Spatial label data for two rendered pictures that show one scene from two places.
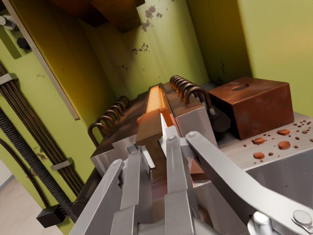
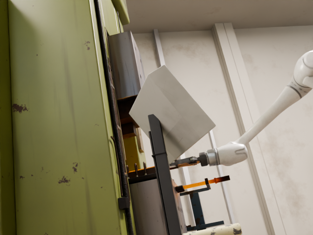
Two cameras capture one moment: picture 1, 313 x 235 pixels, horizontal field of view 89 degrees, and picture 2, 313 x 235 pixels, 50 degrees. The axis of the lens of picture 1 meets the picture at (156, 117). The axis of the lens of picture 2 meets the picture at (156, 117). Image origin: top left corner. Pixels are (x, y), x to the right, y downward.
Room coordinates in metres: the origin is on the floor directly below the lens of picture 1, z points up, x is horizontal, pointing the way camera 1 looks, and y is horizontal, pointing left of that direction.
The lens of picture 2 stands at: (0.23, 1.80, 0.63)
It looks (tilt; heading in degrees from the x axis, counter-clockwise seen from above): 20 degrees up; 269
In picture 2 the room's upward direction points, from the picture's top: 11 degrees counter-clockwise
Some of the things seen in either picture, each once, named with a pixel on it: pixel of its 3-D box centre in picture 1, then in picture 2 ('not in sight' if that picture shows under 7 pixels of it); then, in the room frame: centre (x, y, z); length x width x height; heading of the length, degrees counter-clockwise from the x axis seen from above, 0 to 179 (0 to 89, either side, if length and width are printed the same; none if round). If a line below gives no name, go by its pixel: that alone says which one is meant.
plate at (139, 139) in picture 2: not in sight; (139, 138); (0.32, -0.30, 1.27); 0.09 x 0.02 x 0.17; 83
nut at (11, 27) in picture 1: (14, 32); not in sight; (0.41, 0.20, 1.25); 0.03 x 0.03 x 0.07; 83
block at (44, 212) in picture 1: (52, 215); (124, 203); (0.40, 0.39, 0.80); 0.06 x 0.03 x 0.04; 83
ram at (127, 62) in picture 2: not in sight; (109, 83); (0.43, -0.04, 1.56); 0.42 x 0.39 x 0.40; 173
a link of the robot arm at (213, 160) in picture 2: not in sight; (212, 157); (-0.05, 0.04, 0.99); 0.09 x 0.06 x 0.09; 83
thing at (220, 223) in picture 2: not in sight; (201, 227); (0.03, -0.51, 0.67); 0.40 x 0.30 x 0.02; 81
